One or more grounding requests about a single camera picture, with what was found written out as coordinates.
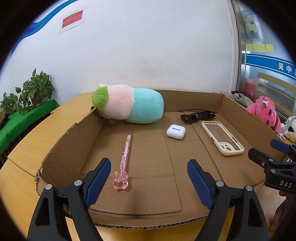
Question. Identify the red object behind glass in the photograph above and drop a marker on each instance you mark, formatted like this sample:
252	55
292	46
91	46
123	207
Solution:
251	85

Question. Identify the person's right hand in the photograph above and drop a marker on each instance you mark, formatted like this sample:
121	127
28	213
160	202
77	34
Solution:
277	220

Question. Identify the white earbuds case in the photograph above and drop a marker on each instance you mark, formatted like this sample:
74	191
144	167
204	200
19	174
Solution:
175	131

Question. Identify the grey cloth bag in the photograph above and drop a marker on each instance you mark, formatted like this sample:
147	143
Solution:
240	99

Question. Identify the black sunglasses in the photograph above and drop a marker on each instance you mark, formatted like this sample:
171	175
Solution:
192	117

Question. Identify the pink transparent pen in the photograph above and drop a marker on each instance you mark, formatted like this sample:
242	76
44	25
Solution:
124	155

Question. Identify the cream clear phone case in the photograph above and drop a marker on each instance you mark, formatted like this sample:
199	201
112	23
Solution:
227	151

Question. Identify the white plush toy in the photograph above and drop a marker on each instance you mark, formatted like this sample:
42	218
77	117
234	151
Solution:
291	129

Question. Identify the green tablecloth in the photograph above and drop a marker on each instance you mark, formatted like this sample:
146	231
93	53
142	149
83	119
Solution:
20	125

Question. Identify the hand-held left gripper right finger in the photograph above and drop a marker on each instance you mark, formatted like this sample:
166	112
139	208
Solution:
198	183

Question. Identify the large potted green plant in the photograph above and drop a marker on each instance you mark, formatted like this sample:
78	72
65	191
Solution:
37	90

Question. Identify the red wall sign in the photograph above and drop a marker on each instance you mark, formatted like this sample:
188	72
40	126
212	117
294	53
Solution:
72	23

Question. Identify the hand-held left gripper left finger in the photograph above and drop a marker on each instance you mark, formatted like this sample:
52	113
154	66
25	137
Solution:
99	180

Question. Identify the pink strawberry plush toy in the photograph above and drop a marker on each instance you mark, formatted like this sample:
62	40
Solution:
263	111

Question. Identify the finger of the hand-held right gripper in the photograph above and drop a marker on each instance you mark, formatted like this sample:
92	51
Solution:
260	157
281	146

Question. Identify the small potted green plant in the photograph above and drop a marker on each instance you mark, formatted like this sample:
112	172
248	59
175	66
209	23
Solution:
9	103

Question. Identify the cartoon poster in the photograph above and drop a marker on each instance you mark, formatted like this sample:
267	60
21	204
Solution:
251	24

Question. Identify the yellow sticky note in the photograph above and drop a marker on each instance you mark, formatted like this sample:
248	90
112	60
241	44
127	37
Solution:
255	47
269	48
262	48
249	47

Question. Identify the blue window banner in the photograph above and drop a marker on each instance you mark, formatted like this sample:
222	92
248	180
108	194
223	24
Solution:
266	62

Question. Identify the brown cardboard box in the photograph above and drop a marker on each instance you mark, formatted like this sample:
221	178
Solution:
150	162

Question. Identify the pink and teal plush pig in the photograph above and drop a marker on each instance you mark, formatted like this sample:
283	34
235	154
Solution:
129	104

